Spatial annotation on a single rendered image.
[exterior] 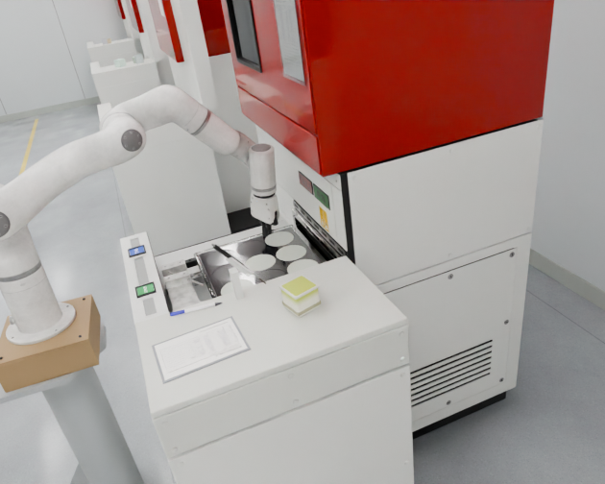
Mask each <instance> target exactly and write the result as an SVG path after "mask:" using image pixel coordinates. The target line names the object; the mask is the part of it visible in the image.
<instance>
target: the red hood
mask: <svg viewBox="0 0 605 484"><path fill-rule="evenodd" d="M221 3H222V8H223V14H224V18H225V23H226V29H227V34H228V39H229V45H230V54H231V59H232V64H233V70H234V75H235V80H236V84H237V90H238V95H239V101H240V106H241V110H242V113H243V114H244V115H245V116H246V117H248V118H249V119H250V120H251V121H253V122H254V123H255V124H256V125H257V126H258V127H259V128H261V129H262V130H263V131H264V132H266V133H267V134H268V135H270V136H271V137H272V138H273V139H275V140H276V141H277V142H279V143H280V144H281V145H282V146H284V147H285V148H286V149H287V150H289V151H290V152H291V153H292V154H294V155H295V156H296V157H298V158H299V159H300V160H302V161H303V162H304V163H305V164H307V165H308V166H309V167H310V168H312V169H313V170H314V171H315V172H317V173H318V174H319V175H320V176H322V177H326V176H330V175H334V174H337V173H340V172H344V171H347V170H351V169H354V168H357V167H361V166H365V165H368V164H372V163H375V162H379V161H383V160H385V159H389V158H393V157H399V156H403V155H406V154H410V153H413V152H417V151H420V150H423V149H427V148H431V147H434V146H438V145H442V144H445V143H449V142H452V141H455V140H459V139H462V138H466V137H470V136H473V135H477V134H481V133H486V132H490V131H493V130H497V129H500V128H504V127H508V126H511V125H515V124H519V123H521V122H525V121H529V120H532V119H536V118H540V117H543V111H544V101H545V84H546V74H547V65H548V56H549V46H550V37H551V27H552V18H553V9H554V0H221Z"/></svg>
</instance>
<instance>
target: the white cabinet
mask: <svg viewBox="0 0 605 484"><path fill-rule="evenodd" d="M167 460H168V463H169V466H170V468H171V471H172V473H173V475H174V477H175V480H176V483H177V484H414V467H413V438H412V409H411V380H410V364H409V363H407V364H404V365H402V366H399V367H397V368H395V369H393V370H390V371H388V372H385V373H383V374H380V375H376V376H374V377H371V378H369V379H366V380H364V381H361V382H359V383H356V384H354V385H352V386H350V387H347V388H345V389H342V390H339V391H337V392H334V393H332V394H329V395H327V396H324V397H322V398H319V399H315V400H313V401H311V402H309V403H306V404H304V405H301V406H299V407H296V408H294V409H291V410H289V411H286V412H284V413H281V414H279V415H276V416H275V417H272V418H270V419H267V420H264V421H262V422H259V423H255V424H253V425H250V426H248V427H245V428H243V429H240V430H238V431H235V432H233V433H231V434H229V435H226V436H224V437H221V438H219V439H216V440H214V441H211V442H209V443H206V444H204V445H201V446H199V447H196V448H193V449H191V450H188V451H185V452H183V453H180V454H178V455H175V456H173V457H170V458H167Z"/></svg>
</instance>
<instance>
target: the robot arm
mask: <svg viewBox="0 0 605 484"><path fill-rule="evenodd" d="M171 122H173V123H175V124H177V125H178V126H180V127H181V128H183V129H184V130H185V131H187V132H188V133H190V134H192V135H193V136H194V137H196V138H197V139H199V140H200V141H202V142H203V143H204V144H205V145H207V146H208V147H210V148H211V149H212V150H214V151H216V152H217V153H219V154H221V155H224V156H228V155H232V156H234V157H236V158H238V159H239V160H241V161H242V162H244V163H245V164H246V165H247V166H248V167H249V170H250V177H251V188H252V194H251V214H252V216H253V217H254V218H256V219H258V220H259V222H260V225H261V226H262V235H263V236H265V237H267V236H268V235H270V234H271V233H272V225H273V226H276V225H278V219H279V208H278V198H277V194H276V191H277V184H276V167H275V150H274V147H273V146H272V145H270V144H266V143H258V144H256V143H254V142H253V141H252V140H251V139H249V138H248V137H247V136H246V135H244V134H243V133H241V132H240V131H237V130H234V129H233V128H232V127H231V126H229V125H228V124H227V123H226V122H224V121H223V120H222V119H220V118H219V117H218V116H217V115H215V114H214V113H213V112H211V111H210V110H209V109H207V108H206V107H204V106H203V105H202V104H200V103H199V102H198V101H196V100H195V99H194V98H192V97H191V96H190V95H188V94H187V93H186V92H184V91H183V90H181V89H180V88H178V87H176V86H174V85H161V86H158V87H156V88H154V89H152V90H150V91H148V92H146V93H144V94H142V95H140V96H138V97H136V98H133V99H131V100H129V101H126V102H124V103H121V104H119V105H117V106H116V107H114V108H112V109H111V110H109V111H108V112H107V113H106V114H105V115H104V116H103V117H102V119H101V121H100V124H99V129H100V131H99V132H97V133H94V134H91V135H88V136H86V137H83V138H80V139H77V140H75V141H72V142H70V143H67V144H65V145H63V146H62V147H60V148H58V149H57V150H56V151H54V152H52V153H51V154H49V155H47V156H46V157H44V158H42V159H41V160H39V161H38V162H36V163H35V164H33V165H32V166H31V167H29V168H28V169H27V170H25V171H24V172H23V173H22V174H20V175H19V176H18V177H16V178H15V179H14V180H12V181H10V182H9V183H7V184H6V185H4V184H1V183H0V291H1V293H2V295H3V297H4V299H5V301H6V304H7V306H8V308H9V310H10V312H11V314H12V316H10V317H9V318H10V325H9V326H8V328H7V330H6V337H7V339H8V340H9V342H11V343H12V344H15V345H32V344H36V343H39V342H42V341H45V340H48V339H50V338H52V337H54V336H56V335H58V334H60V333H61V332H63V331H64V330H65V329H67V328H68V327H69V326H70V325H71V324H72V323H73V321H74V320H75V317H76V311H75V309H74V307H73V306H72V305H71V304H69V303H64V302H58V301H57V299H56V296H55V294H54V291H53V289H52V287H51V284H50V282H49V279H48V278H47V276H46V273H45V271H44V268H43V266H42V263H41V261H40V258H39V256H38V254H37V251H36V247H35V245H34V242H33V239H32V236H31V235H30V232H29V229H28V226H27V224H28V223H29V222H30V221H31V220H33V219H34V218H35V217H36V216H37V215H38V214H39V213H40V212H41V211H42V210H43V209H44V208H45V207H46V206H47V205H48V204H49V203H51V202H52V201H53V200H54V199H55V198H57V197H58V196H59V195H60V194H61V193H62V192H64V191H65V190H67V189H68V188H70V187H71V186H73V185H75V184H76V183H78V182H80V181H82V180H83V179H85V178H87V177H89V176H91V175H93V174H95V173H97V172H100V171H102V170H105V169H108V168H110V167H113V166H116V165H119V164H122V163H124V162H126V161H128V160H130V159H132V158H134V157H136V156H137V155H138V154H139V153H140V152H141V151H142V150H143V149H144V147H145V145H146V133H145V132H146V131H149V130H150V129H154V128H156V127H159V126H162V125H165V124H168V123H171Z"/></svg>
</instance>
